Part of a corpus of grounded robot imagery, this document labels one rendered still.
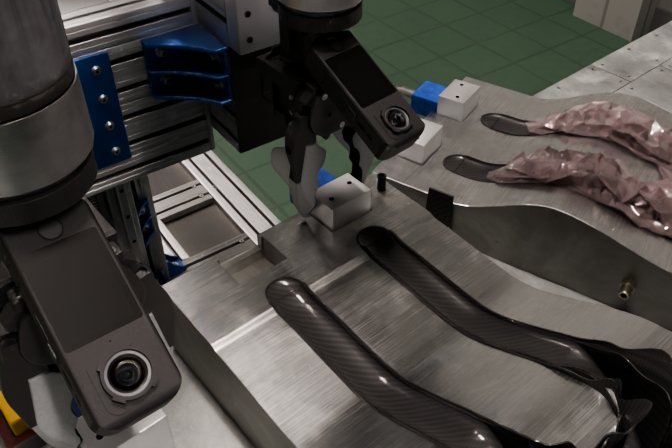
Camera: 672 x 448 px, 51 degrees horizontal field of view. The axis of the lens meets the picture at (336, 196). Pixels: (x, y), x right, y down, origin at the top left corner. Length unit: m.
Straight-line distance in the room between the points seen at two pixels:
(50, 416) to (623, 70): 0.99
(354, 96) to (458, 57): 2.30
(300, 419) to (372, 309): 0.12
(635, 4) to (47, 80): 2.91
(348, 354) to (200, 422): 0.15
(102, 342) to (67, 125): 0.10
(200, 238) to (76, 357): 1.36
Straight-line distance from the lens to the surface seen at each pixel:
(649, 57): 1.27
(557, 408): 0.53
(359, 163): 0.70
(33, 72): 0.32
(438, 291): 0.66
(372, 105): 0.58
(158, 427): 0.50
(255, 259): 0.70
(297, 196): 0.67
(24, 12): 0.31
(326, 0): 0.57
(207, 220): 1.76
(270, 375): 0.59
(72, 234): 0.38
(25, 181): 0.34
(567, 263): 0.78
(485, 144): 0.89
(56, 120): 0.34
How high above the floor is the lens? 1.36
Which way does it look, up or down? 40 degrees down
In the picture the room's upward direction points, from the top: straight up
